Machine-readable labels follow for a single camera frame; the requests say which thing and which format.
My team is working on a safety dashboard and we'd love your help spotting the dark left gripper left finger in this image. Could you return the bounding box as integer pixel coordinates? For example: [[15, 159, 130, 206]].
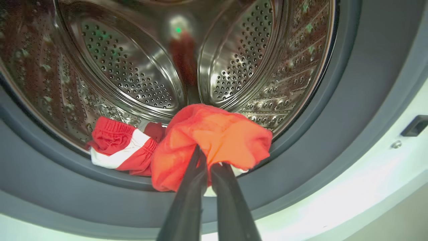
[[156, 146, 208, 241]]

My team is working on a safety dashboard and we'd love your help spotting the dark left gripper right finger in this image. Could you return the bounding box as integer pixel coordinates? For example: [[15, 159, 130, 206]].
[[211, 163, 263, 241]]

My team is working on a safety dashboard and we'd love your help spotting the red and white jersey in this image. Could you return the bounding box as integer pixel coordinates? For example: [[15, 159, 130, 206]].
[[86, 104, 273, 196]]

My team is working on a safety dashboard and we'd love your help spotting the white front-load washing machine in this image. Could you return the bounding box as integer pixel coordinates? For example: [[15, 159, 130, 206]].
[[0, 0, 428, 241]]

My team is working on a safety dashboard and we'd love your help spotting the stainless steel washing machine drum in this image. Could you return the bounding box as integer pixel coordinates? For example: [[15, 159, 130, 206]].
[[0, 0, 336, 158]]

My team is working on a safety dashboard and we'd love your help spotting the grey rubber door seal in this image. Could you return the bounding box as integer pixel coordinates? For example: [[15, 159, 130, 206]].
[[0, 0, 428, 239]]

